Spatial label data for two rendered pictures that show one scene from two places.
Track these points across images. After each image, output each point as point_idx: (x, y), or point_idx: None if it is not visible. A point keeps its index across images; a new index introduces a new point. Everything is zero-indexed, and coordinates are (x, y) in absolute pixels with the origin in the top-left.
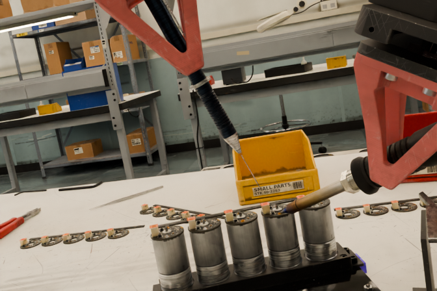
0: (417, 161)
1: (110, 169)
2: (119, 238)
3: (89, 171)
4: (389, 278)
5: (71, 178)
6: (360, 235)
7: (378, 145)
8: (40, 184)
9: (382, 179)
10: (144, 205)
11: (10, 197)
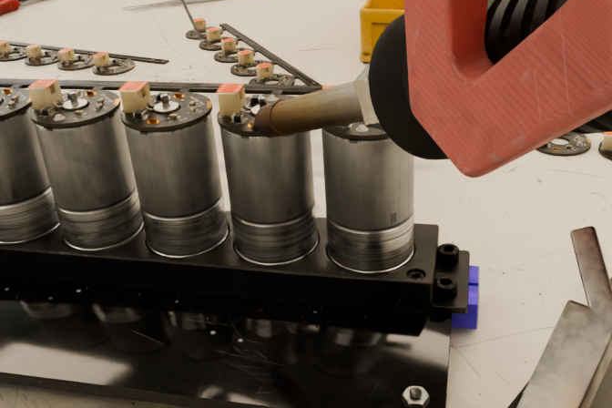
0: (570, 92)
1: None
2: (107, 76)
3: None
4: (525, 369)
5: None
6: (546, 208)
7: None
8: None
9: (443, 126)
10: (198, 21)
11: None
